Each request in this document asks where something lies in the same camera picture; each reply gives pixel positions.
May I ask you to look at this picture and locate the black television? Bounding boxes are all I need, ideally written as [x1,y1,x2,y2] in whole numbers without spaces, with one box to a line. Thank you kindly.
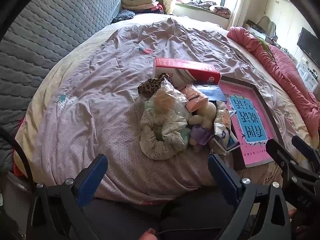
[297,27,320,68]

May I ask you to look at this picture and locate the pink floral duvet cover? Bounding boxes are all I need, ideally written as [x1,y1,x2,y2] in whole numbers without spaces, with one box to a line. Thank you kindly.
[15,12,315,203]

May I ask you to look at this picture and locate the folded beige blankets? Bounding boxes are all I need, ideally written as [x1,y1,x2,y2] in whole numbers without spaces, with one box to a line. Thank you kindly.
[122,0,158,11]

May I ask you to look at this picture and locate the dark floral pillow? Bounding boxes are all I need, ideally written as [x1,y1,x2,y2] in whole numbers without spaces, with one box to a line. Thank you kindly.
[112,9,136,24]

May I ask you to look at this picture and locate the purple cloth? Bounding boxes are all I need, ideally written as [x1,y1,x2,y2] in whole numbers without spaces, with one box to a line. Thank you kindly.
[189,126,213,146]

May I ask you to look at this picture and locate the person's left hand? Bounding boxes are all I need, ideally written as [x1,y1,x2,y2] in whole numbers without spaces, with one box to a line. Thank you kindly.
[140,228,160,240]

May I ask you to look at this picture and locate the pink and blue book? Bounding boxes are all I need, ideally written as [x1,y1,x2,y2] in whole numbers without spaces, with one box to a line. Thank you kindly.
[223,81,275,167]

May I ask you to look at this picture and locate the red folded clothes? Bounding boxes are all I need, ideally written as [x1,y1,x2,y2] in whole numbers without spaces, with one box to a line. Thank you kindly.
[149,3,165,15]

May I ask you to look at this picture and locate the green towel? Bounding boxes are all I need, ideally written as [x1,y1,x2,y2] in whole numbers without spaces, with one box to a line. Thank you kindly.
[144,81,188,121]

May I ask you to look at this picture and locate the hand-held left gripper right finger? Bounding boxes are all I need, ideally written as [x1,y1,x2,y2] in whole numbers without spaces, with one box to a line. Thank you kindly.
[208,154,292,240]

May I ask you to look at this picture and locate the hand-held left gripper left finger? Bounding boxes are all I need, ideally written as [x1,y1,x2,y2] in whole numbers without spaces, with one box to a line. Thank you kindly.
[26,154,108,240]

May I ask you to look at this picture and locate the curved white mirror frame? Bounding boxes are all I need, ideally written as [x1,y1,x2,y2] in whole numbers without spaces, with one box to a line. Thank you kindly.
[259,16,277,35]

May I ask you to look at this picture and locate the orange towel with black stripes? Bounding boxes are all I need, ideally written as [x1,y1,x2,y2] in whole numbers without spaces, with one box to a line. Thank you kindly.
[179,83,208,113]

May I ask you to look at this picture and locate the pink quilt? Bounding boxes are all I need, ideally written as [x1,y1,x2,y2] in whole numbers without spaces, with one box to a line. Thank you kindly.
[226,26,320,138]

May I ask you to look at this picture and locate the person's right hand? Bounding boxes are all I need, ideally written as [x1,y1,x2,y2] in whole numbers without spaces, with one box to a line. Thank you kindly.
[287,209,304,233]

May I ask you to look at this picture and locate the white curtain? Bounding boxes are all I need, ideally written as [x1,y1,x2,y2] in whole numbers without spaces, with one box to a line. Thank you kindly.
[227,0,253,28]

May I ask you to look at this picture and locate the grey quilted headboard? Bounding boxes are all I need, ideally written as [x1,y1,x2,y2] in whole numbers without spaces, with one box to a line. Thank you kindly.
[0,0,123,170]

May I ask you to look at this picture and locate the crinkly plastic snack packet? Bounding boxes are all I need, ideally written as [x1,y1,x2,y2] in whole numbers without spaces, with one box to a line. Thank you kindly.
[212,103,237,153]

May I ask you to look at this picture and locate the beige plush toy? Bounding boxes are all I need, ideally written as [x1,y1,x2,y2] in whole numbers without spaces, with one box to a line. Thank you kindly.
[188,101,218,131]

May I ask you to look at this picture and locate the clothes heap on windowsill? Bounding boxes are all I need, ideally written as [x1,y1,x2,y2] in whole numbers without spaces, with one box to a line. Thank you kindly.
[187,1,231,18]

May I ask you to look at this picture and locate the red and white carton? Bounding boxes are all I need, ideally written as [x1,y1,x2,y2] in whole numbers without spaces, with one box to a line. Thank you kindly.
[152,57,221,86]

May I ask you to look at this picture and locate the thin white booklet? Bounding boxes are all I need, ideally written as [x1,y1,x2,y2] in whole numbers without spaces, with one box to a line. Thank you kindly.
[220,128,241,154]

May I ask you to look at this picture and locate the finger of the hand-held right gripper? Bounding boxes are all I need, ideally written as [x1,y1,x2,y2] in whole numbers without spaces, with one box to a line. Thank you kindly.
[292,135,320,173]
[266,139,301,181]

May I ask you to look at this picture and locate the person's dark trousers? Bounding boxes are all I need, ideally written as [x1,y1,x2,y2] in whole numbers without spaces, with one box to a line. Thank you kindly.
[82,187,241,240]

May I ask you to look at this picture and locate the cream bed sheet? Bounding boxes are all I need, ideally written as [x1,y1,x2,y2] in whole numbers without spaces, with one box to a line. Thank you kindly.
[15,17,313,178]

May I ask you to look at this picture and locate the olive green cloth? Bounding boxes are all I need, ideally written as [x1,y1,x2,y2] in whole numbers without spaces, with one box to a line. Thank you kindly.
[255,35,273,55]

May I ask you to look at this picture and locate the dark blue box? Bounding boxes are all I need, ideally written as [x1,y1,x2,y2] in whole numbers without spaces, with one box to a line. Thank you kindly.
[197,84,227,103]

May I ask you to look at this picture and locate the black cable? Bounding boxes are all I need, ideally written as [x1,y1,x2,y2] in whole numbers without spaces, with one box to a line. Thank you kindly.
[0,126,35,188]

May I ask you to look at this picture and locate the white drawer cabinet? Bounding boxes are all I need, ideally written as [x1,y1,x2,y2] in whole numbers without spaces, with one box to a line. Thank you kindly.
[297,57,320,91]

